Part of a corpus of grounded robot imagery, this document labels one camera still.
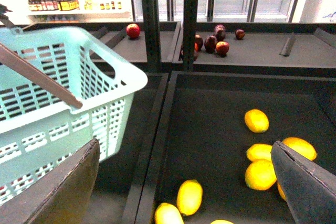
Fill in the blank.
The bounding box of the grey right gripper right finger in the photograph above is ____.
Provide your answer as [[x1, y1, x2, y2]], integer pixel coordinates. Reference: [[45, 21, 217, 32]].
[[271, 141, 335, 223]]

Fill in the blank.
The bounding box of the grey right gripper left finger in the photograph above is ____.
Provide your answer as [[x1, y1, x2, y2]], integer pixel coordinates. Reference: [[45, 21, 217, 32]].
[[1, 139, 100, 223]]

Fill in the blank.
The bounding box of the light blue plastic basket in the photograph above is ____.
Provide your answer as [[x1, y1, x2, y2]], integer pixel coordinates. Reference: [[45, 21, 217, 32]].
[[1, 26, 148, 204]]

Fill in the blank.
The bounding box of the brown basket handle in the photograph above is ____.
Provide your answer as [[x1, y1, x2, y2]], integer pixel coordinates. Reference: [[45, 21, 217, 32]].
[[1, 44, 83, 109]]

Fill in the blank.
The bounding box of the yellow lemon right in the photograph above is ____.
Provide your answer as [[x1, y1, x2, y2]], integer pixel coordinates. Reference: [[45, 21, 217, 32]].
[[282, 137, 318, 161]]

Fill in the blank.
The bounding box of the yellow lemon large centre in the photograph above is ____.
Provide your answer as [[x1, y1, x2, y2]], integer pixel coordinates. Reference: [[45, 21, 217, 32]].
[[245, 159, 277, 191]]

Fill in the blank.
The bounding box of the yellow lemon middle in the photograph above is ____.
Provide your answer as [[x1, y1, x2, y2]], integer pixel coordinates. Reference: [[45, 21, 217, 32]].
[[246, 143, 272, 162]]

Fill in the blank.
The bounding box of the yellow lemon upper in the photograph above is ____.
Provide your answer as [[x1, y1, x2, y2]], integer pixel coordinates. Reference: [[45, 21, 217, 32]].
[[244, 109, 269, 133]]

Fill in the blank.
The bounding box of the yellow lemon bottom left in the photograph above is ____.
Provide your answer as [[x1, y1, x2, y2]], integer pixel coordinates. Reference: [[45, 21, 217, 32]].
[[154, 202, 184, 224]]

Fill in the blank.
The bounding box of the yellow lemon lower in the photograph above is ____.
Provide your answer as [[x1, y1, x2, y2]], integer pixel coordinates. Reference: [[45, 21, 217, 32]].
[[176, 179, 203, 216]]

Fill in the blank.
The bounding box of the black lemon tray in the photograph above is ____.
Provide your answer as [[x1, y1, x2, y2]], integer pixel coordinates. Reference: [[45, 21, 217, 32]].
[[135, 71, 335, 223]]

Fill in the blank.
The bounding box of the red apple front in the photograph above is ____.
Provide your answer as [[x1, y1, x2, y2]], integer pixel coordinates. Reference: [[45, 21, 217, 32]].
[[216, 41, 229, 57]]

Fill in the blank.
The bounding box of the dark red apple far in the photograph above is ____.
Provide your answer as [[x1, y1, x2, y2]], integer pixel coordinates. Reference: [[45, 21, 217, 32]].
[[235, 29, 245, 40]]

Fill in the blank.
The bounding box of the dark red apple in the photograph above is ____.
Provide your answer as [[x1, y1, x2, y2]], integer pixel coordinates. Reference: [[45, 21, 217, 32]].
[[204, 35, 217, 54], [214, 24, 226, 41], [235, 29, 245, 40]]

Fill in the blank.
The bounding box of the black apple tray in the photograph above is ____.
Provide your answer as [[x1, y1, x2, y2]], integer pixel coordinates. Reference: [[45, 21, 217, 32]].
[[172, 22, 336, 78]]

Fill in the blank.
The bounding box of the red apple left tray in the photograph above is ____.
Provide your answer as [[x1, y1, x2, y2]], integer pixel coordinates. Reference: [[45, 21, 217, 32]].
[[126, 23, 141, 39]]

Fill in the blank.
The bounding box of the dark red apple back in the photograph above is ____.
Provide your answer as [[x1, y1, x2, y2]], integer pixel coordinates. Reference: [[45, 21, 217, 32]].
[[214, 24, 226, 41]]

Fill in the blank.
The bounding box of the white chest freezer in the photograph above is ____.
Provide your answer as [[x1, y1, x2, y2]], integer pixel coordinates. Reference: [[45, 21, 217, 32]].
[[300, 0, 335, 23]]

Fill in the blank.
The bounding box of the shelf of sauce bottles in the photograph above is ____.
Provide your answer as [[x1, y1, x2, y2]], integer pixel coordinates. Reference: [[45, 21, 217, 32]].
[[27, 0, 123, 13]]

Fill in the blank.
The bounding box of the black vertical post left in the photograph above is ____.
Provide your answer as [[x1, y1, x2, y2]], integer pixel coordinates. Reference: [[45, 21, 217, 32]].
[[141, 0, 162, 72]]

